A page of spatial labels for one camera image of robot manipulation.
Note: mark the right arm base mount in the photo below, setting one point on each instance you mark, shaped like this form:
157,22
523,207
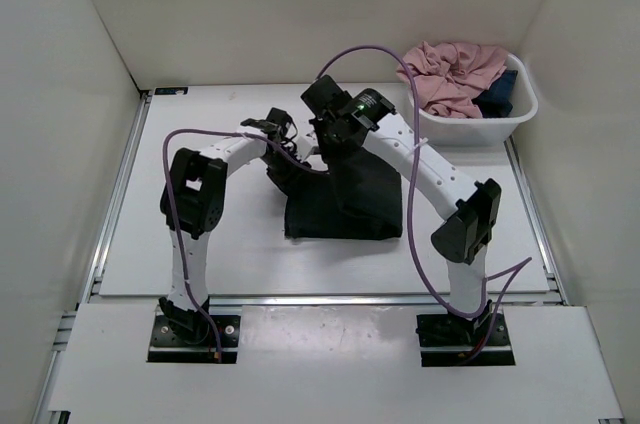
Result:
447,340

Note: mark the aluminium table frame rail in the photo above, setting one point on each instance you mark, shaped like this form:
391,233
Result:
327,328

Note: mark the white plastic laundry tub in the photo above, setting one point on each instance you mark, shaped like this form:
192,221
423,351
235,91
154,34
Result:
486,132

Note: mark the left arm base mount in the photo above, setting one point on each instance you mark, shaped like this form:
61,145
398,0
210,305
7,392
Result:
179,336

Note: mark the small blue label sticker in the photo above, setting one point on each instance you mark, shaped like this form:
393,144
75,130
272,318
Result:
171,91

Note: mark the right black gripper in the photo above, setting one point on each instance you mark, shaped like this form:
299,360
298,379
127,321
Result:
328,153

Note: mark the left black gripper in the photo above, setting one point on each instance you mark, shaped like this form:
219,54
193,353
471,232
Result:
286,181

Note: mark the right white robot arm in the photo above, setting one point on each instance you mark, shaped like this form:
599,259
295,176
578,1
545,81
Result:
468,208

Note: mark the dark blue garment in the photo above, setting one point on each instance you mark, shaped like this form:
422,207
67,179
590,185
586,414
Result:
495,102

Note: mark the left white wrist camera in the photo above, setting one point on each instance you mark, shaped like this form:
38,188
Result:
306,149

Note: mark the pink garment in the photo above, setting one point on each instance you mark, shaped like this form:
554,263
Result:
449,76

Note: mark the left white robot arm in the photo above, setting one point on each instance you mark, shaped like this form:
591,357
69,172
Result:
193,202

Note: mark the black denim trousers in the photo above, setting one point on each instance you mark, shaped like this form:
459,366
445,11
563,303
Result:
358,198

